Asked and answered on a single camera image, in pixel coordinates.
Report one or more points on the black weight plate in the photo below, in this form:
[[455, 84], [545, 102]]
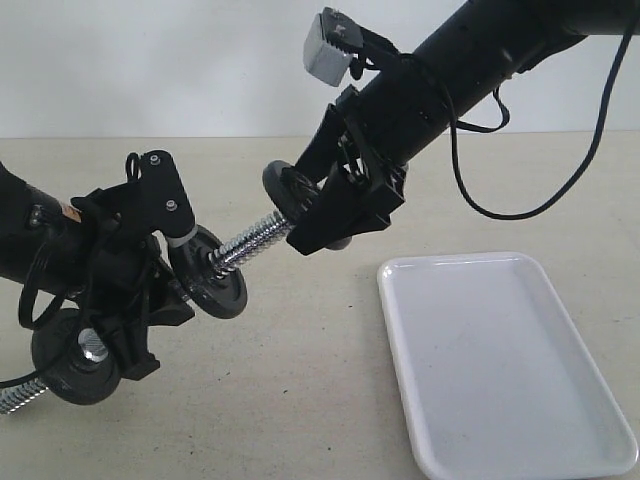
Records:
[[64, 368], [316, 217]]

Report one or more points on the chrome threaded dumbbell bar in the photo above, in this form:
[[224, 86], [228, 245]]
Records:
[[226, 259]]

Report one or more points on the chrome collar nut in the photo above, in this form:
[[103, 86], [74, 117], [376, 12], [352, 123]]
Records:
[[91, 346]]

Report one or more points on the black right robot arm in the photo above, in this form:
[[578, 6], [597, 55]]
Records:
[[475, 51]]

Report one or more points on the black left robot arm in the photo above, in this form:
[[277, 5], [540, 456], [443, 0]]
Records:
[[35, 251]]

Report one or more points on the white rectangular plastic tray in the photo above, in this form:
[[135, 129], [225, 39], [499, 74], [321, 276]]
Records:
[[494, 378]]

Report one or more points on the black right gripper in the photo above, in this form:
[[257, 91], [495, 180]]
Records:
[[397, 123]]

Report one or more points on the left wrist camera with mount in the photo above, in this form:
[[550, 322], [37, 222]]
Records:
[[158, 199]]

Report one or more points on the black round disc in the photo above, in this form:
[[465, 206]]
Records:
[[223, 298]]

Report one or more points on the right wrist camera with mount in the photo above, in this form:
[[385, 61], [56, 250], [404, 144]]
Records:
[[336, 46]]

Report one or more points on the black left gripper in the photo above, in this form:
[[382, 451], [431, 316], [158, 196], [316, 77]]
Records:
[[114, 279]]

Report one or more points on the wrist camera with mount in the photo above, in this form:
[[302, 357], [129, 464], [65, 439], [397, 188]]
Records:
[[158, 199], [336, 46]]

